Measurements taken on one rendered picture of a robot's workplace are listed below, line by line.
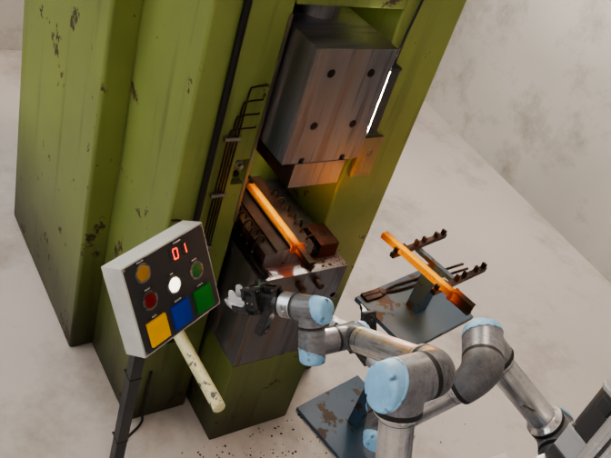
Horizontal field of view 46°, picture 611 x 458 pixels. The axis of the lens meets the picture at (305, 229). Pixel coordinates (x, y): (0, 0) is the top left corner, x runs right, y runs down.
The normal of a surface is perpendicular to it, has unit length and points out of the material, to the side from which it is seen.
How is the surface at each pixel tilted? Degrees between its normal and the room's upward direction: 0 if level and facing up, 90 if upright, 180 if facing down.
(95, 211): 90
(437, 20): 90
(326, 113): 90
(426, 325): 0
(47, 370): 0
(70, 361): 0
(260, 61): 90
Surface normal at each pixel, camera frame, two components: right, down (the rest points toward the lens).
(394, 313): 0.27, -0.76
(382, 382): -0.83, -0.04
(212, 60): 0.50, 0.63
